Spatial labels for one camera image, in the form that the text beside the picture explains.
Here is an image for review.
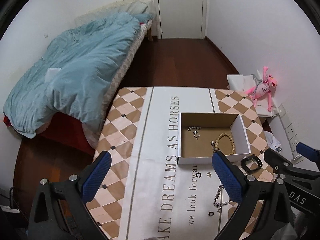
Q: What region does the silver chain bracelet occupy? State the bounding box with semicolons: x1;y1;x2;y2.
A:
213;184;232;213

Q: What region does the pink panther plush toy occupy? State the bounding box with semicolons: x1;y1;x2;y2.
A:
245;66;278;112

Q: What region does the white cardboard box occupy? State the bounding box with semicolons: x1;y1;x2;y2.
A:
177;112;251;165

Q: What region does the checkered printed tablecloth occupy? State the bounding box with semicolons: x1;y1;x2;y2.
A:
87;87;267;239

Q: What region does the bed with patterned mattress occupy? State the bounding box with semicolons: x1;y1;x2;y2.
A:
3;0;156;154

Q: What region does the teal blue duvet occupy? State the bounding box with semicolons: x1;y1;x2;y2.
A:
3;12;152;139

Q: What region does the white door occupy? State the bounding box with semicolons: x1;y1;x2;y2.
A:
154;0;207;40

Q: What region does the white pillow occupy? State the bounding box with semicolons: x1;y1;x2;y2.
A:
75;0;156;27

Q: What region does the white wall power strip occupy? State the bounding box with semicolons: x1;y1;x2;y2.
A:
278;104;304;164

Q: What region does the wooden bead bracelet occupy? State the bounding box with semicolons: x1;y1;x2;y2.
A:
210;132;236;155

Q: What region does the silver charm bracelet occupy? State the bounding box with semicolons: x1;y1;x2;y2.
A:
186;126;202;140

